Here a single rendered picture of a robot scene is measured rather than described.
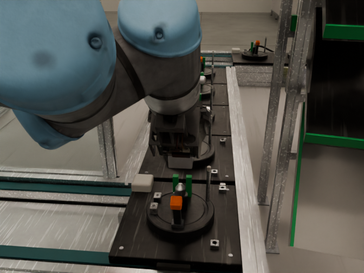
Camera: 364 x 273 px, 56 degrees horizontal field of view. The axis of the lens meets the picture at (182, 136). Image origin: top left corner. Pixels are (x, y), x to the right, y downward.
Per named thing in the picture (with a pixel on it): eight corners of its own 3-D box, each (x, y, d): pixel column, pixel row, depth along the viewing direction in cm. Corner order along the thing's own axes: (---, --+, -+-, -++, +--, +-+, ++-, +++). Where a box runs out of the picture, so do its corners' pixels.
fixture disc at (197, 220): (213, 242, 65) (214, 234, 64) (140, 237, 66) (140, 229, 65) (214, 196, 78) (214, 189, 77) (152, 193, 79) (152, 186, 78)
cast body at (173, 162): (192, 169, 63) (192, 135, 59) (168, 168, 63) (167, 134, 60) (194, 147, 70) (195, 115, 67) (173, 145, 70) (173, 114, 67)
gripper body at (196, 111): (151, 157, 54) (138, 125, 43) (156, 109, 57) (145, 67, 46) (200, 160, 54) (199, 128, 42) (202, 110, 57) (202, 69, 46)
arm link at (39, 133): (-30, 67, 26) (99, -1, 28) (16, 93, 37) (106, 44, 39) (28, 157, 26) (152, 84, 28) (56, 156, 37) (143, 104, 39)
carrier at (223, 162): (234, 188, 84) (238, 142, 78) (137, 183, 86) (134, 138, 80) (231, 142, 105) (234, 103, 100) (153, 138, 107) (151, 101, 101)
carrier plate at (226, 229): (241, 273, 61) (242, 264, 60) (109, 263, 63) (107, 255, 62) (235, 192, 83) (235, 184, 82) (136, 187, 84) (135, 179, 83)
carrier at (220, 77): (226, 88, 149) (228, 59, 143) (171, 86, 151) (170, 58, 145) (225, 72, 170) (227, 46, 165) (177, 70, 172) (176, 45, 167)
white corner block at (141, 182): (151, 199, 80) (150, 184, 78) (131, 198, 80) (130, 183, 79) (154, 187, 84) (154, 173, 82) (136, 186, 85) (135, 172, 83)
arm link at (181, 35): (91, -1, 31) (170, -42, 33) (118, 68, 41) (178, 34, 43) (135, 58, 28) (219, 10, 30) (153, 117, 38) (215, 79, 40)
